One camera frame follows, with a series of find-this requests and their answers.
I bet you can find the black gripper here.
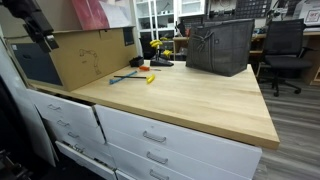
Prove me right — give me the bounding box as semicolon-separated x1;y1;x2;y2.
1;0;60;54

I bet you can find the white drawer cabinet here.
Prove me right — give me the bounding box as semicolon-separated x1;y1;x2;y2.
94;104;263;180

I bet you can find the cardboard box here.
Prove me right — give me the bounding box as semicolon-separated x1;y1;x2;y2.
6;26;138;93

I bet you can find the white paper sheet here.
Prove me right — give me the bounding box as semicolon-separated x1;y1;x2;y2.
99;0;133;29

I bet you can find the white side panel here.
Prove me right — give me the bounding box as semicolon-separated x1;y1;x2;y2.
0;36;58;168

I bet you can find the blue flat tool bar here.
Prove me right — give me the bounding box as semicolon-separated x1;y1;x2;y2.
109;70;138;86

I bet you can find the small black box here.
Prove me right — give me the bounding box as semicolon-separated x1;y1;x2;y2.
129;55;145;68

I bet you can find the white open shelving unit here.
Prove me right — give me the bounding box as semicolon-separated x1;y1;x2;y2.
132;0;178;43

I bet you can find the black hex key stand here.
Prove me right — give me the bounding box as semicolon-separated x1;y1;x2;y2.
149;49;175;68

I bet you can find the small wooden table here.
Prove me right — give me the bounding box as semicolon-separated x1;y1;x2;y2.
172;35;192;62

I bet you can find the grey fabric tote bag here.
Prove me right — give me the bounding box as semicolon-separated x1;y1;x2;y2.
185;18;256;78

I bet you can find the black pegboard panel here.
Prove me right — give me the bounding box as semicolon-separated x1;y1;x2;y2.
234;0;273;20

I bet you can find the black office chair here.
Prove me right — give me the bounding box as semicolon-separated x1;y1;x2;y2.
256;18;314;98

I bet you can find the white box red print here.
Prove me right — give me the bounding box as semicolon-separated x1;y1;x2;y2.
293;0;320;28

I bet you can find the orange handled screwdriver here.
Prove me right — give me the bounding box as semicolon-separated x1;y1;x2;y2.
138;65;162;72

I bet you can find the white wall cabinet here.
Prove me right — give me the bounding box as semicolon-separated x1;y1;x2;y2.
176;0;208;18

